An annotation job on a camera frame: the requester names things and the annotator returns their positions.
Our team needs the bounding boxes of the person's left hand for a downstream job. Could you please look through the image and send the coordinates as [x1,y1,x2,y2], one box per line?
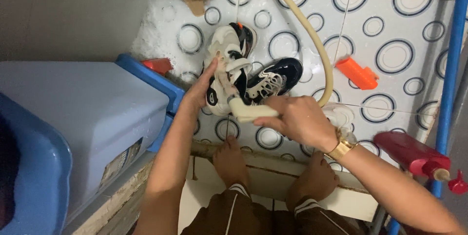
[181,59,220,114]

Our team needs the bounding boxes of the person's right foot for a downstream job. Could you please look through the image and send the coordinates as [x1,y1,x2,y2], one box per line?
[286,151,341,211]

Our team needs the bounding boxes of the gold wristwatch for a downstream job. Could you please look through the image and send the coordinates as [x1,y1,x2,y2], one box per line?
[325,127,359,162]

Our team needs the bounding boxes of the person's right hand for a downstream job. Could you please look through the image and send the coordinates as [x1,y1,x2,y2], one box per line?
[253,95,339,153]

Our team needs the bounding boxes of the beige water hose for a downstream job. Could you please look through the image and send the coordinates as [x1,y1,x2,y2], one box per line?
[228,0,335,124]

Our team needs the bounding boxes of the red plastic bottle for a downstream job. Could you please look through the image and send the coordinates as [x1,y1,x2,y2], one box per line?
[373,131,452,182]

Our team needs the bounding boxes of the blue pipe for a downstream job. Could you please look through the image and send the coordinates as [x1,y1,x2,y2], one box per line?
[386,0,468,235]

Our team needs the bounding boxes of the blue box lid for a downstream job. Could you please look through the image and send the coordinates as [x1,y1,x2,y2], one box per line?
[116,53,186,153]

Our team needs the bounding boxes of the person's left foot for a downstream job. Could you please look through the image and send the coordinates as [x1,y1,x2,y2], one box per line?
[213,136,253,192]

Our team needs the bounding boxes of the person's foot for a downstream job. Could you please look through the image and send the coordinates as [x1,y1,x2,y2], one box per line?
[213,136,253,192]
[286,151,341,211]

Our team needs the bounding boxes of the red bottle cap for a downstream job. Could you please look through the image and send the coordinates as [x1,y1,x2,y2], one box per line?
[448,169,468,196]

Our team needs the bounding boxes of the pale blue storage box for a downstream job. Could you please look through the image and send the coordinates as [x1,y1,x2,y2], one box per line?
[0,61,171,225]

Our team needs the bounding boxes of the red plastic scoop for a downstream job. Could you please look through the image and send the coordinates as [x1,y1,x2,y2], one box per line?
[141,58,174,77]

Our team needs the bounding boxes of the orange plastic brush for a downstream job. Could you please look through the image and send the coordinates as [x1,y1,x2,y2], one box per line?
[335,57,380,91]

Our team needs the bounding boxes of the blue plastic basin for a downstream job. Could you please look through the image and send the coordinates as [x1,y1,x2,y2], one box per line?
[0,92,73,235]

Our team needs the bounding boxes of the brown striped trousers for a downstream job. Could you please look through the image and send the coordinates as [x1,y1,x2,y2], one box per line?
[181,183,361,235]

